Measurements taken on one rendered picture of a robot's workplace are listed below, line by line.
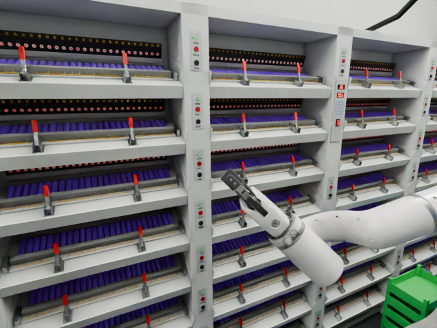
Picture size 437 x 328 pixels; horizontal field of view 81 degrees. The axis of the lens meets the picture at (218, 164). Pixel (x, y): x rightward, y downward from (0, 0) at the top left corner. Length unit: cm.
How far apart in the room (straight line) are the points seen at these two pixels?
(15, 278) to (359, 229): 100
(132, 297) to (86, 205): 41
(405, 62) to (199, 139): 140
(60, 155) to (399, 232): 90
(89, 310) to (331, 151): 121
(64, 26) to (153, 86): 37
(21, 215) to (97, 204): 21
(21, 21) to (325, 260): 111
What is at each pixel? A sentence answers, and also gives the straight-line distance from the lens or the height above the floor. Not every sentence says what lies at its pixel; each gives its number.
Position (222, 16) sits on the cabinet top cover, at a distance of 102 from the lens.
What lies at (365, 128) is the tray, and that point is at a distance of 154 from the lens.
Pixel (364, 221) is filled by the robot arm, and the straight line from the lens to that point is 66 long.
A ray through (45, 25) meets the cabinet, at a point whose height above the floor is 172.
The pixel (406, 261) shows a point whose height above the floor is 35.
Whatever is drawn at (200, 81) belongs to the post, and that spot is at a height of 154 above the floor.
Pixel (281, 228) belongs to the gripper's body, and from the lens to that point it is 57.
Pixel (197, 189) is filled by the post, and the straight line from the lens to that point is 99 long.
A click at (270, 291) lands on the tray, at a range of 147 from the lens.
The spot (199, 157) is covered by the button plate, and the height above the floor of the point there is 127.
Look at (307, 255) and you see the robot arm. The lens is 61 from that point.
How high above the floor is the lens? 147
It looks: 14 degrees down
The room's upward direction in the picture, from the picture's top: straight up
